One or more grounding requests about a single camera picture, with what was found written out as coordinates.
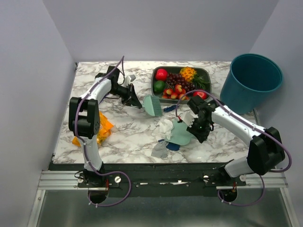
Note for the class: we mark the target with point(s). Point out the red apple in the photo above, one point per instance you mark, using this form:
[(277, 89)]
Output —
[(161, 75), (201, 94)]

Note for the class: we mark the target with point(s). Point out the orange snack bag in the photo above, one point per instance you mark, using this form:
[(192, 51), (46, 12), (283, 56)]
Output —
[(105, 129)]

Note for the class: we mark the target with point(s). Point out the purple grape bunch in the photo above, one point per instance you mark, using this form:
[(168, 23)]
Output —
[(176, 83)]

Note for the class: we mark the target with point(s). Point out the aluminium rail frame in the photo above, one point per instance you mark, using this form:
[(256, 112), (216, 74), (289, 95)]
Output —
[(65, 180)]

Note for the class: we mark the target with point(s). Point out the grey fruit tray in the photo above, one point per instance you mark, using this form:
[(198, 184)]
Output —
[(201, 81)]

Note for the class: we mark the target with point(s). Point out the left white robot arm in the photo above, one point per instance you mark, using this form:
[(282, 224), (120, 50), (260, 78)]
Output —
[(84, 119)]

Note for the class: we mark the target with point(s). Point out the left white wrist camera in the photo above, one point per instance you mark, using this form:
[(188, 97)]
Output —
[(128, 80)]

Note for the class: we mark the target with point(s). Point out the red apple back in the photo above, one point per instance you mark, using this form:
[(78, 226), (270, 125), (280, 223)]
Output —
[(161, 75)]

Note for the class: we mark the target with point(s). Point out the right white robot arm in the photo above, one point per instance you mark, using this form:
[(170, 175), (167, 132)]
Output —
[(265, 146)]

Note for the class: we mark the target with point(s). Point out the mint green dustpan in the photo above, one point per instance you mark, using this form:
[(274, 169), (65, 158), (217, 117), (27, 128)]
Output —
[(179, 134)]

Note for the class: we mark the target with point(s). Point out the green lime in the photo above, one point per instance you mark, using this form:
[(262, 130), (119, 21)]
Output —
[(159, 86)]

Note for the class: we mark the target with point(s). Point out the orange pineapple toy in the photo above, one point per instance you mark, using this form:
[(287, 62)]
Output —
[(188, 73)]

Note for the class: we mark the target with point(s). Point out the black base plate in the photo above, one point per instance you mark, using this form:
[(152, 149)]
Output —
[(143, 180)]

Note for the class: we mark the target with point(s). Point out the blue paper scrap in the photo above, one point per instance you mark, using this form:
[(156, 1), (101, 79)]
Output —
[(169, 145), (169, 109)]

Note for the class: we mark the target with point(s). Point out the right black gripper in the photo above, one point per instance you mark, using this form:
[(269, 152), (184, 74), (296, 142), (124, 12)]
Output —
[(201, 135)]

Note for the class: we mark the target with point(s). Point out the teal plastic waste bin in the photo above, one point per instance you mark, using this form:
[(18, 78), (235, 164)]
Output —
[(250, 80)]

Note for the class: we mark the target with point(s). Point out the red apple front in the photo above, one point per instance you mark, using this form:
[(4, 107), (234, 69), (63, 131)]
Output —
[(201, 94)]

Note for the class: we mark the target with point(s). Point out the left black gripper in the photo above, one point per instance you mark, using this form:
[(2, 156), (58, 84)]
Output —
[(131, 99)]

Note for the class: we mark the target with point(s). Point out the mint green hand brush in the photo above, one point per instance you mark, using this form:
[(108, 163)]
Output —
[(152, 106)]

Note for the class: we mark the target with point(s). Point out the blue paper scrap by tray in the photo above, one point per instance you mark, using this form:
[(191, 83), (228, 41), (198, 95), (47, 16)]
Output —
[(169, 109)]

